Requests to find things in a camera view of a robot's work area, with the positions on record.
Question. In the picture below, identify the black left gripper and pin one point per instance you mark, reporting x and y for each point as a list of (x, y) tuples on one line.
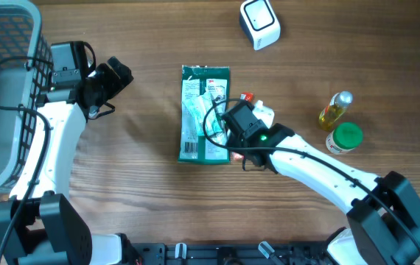
[(114, 79)]

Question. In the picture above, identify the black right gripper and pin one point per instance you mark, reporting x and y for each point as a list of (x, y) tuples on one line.
[(236, 141)]

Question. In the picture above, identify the red toothpaste tube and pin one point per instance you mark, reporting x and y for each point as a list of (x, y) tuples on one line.
[(247, 96)]

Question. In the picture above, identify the light green wipes pack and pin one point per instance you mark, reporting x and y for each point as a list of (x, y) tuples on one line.
[(198, 106)]

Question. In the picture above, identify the green 3M gloves packet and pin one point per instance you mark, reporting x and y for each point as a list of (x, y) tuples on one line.
[(204, 91)]

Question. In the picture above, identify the yellow Vim liquid bottle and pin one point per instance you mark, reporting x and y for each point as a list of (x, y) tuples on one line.
[(335, 109)]

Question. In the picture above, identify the green lid jar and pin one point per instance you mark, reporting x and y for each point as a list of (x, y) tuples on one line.
[(344, 138)]

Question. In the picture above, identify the red tissue pack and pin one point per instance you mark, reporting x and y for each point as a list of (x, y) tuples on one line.
[(236, 157)]

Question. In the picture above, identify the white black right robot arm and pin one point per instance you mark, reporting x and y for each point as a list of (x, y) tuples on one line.
[(383, 212)]

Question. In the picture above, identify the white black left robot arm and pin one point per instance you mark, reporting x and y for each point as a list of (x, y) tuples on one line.
[(38, 224)]

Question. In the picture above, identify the white barcode scanner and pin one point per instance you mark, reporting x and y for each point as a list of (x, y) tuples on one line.
[(259, 22)]

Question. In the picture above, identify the grey plastic shopping basket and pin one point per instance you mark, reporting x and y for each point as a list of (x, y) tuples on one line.
[(24, 71)]

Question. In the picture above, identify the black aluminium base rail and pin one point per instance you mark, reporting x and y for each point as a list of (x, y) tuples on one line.
[(299, 252)]

